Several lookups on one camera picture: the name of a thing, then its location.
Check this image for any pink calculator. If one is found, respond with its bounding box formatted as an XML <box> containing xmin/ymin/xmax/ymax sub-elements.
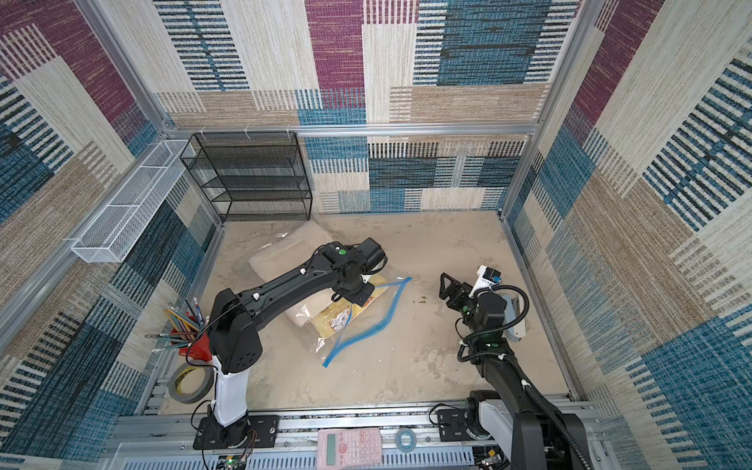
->
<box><xmin>316</xmin><ymin>428</ymin><xmax>383</xmax><ymax>469</ymax></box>

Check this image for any black wire mesh shelf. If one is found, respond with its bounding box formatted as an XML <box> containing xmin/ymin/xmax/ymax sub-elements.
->
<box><xmin>180</xmin><ymin>131</ymin><xmax>313</xmax><ymax>223</ymax></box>

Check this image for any light blue tape roll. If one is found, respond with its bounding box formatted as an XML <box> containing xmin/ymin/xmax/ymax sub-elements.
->
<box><xmin>395</xmin><ymin>428</ymin><xmax>417</xmax><ymax>454</ymax></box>

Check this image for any white wire mesh basket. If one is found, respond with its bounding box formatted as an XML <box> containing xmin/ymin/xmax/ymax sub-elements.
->
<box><xmin>72</xmin><ymin>140</ymin><xmax>187</xmax><ymax>264</ymax></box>

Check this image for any yellow cartoon print blanket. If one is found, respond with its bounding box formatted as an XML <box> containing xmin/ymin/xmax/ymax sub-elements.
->
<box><xmin>307</xmin><ymin>274</ymin><xmax>389</xmax><ymax>340</ymax></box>

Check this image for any grey tape roll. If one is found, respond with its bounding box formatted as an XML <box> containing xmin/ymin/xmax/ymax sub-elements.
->
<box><xmin>168</xmin><ymin>364</ymin><xmax>215</xmax><ymax>405</ymax></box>

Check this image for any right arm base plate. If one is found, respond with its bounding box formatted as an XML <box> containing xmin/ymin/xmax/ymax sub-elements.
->
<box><xmin>431</xmin><ymin>407</ymin><xmax>472</xmax><ymax>442</ymax></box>

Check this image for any red pencil cup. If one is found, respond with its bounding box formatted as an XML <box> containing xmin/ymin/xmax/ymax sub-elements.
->
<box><xmin>144</xmin><ymin>298</ymin><xmax>212</xmax><ymax>365</ymax></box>

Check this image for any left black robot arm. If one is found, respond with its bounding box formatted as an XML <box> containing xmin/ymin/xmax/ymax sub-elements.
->
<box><xmin>206</xmin><ymin>238</ymin><xmax>388</xmax><ymax>429</ymax></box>

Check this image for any clear vacuum bag blue zipper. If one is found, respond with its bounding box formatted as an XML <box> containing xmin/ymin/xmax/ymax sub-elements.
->
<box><xmin>257</xmin><ymin>231</ymin><xmax>413</xmax><ymax>369</ymax></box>

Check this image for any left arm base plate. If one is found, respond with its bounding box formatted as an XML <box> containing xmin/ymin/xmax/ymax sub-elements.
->
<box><xmin>193</xmin><ymin>414</ymin><xmax>280</xmax><ymax>450</ymax></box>

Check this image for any cream fleece blanket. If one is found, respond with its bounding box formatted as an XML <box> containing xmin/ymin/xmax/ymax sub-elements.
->
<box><xmin>249</xmin><ymin>221</ymin><xmax>334</xmax><ymax>327</ymax></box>

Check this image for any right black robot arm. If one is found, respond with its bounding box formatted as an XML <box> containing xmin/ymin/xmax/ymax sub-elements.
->
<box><xmin>439</xmin><ymin>273</ymin><xmax>595</xmax><ymax>469</ymax></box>

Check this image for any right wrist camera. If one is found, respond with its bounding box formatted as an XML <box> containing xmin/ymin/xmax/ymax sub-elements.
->
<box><xmin>472</xmin><ymin>266</ymin><xmax>501</xmax><ymax>293</ymax></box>

